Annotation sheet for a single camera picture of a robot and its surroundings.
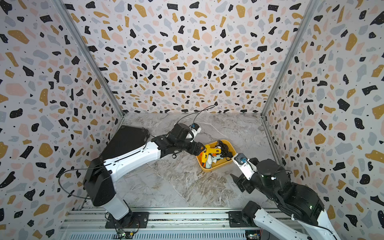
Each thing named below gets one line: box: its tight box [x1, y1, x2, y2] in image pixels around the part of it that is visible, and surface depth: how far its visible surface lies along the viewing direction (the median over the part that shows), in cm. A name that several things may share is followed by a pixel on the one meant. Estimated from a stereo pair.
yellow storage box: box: [196, 139, 237, 172], surface depth 93 cm
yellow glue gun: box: [202, 144, 222, 163], surface depth 90 cm
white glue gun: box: [205, 153, 224, 169], surface depth 92 cm
